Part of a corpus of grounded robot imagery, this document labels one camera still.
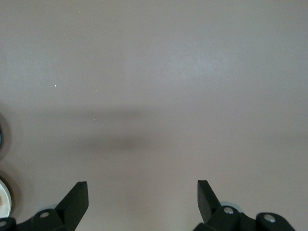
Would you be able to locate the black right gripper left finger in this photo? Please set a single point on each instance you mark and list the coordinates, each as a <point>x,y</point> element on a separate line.
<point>72,207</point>

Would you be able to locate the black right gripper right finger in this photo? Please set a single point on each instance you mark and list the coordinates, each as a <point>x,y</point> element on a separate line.
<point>209,204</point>

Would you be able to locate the beige round plate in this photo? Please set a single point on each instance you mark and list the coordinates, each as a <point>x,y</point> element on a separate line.
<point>3,197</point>

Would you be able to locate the blue round plate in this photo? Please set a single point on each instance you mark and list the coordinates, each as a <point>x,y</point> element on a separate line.
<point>1,137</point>

